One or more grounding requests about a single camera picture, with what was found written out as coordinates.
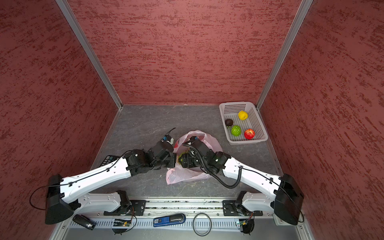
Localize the red apple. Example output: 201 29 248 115
244 129 256 140

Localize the aluminium corner post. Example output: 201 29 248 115
56 0 124 110
256 0 313 112

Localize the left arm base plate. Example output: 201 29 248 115
103 200 147 216

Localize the pink printed plastic bag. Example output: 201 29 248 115
166 130 223 185

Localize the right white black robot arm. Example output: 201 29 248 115
182 139 305 226

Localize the white plastic latch box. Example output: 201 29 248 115
273 214 284 226

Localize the left aluminium corner post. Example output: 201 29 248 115
56 0 124 110

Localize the small black device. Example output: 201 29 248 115
72 215 97 231

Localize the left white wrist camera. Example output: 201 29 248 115
162 134 175 145

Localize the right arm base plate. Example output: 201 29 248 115
222 200 263 217

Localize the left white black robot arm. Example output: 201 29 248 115
43 136 176 225

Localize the dark purple mangosteen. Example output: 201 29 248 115
225 119 234 127

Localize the black calculator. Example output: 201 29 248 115
100 155 120 167

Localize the left circuit board with wires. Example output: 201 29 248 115
112 207 138 235

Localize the right circuit board with wires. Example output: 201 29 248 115
239 212 255 235

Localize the right aluminium corner post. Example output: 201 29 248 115
256 0 313 112

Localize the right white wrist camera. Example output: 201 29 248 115
190 136 199 142

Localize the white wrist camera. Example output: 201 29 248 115
190 136 199 142
162 134 175 145

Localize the yellow round fruit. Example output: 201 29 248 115
238 111 249 121

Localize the black cable ring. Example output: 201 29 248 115
192 212 213 237

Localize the white perforated plastic basket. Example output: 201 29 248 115
219 102 269 146

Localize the aluminium front rail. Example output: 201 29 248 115
61 197 305 219

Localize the circuit board with wires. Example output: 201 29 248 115
239 212 255 235
112 207 138 235

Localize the bright green bumpy fruit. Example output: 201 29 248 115
231 125 242 137

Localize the blue black handheld device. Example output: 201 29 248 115
153 214 186 228

